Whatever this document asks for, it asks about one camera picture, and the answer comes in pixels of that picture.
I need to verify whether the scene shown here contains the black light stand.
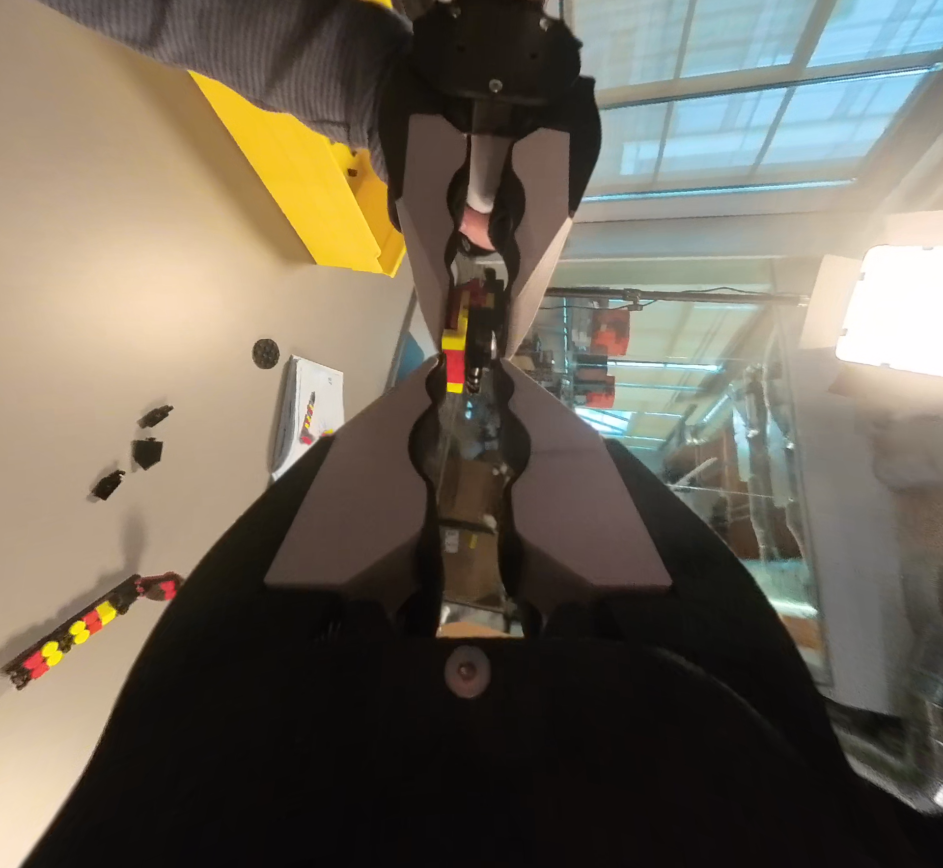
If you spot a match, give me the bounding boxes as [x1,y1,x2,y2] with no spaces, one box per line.
[541,285,804,309]

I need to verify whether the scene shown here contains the yellow plastic bin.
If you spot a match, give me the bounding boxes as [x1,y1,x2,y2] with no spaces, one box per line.
[188,0,408,277]

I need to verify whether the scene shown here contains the person's left hand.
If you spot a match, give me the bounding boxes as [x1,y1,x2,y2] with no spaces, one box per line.
[458,209,498,252]

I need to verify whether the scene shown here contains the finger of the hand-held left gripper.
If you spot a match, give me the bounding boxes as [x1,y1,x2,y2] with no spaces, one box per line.
[392,113,469,355]
[503,126,576,362]

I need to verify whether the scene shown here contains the red storage box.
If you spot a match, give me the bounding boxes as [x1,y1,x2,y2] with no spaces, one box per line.
[575,367,617,408]
[589,308,632,357]

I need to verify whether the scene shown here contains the studio light panel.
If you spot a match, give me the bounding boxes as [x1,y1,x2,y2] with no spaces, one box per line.
[799,242,943,379]

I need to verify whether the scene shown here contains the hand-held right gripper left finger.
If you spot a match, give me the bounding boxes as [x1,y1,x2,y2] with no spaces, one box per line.
[264,354,452,622]

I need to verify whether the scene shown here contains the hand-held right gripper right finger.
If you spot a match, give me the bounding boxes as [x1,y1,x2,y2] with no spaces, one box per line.
[499,356,673,622]

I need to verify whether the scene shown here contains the open lego instruction booklet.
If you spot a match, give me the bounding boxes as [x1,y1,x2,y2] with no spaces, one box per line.
[269,354,346,482]

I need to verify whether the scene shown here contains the brown cardboard box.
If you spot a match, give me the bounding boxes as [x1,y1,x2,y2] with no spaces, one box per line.
[441,456,509,604]

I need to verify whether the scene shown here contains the red yellow black lego assembly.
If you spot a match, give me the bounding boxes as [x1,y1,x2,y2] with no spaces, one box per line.
[441,277,511,398]

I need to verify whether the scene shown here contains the long lego strip assembly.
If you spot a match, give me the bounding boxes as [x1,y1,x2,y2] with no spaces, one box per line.
[0,572,185,692]

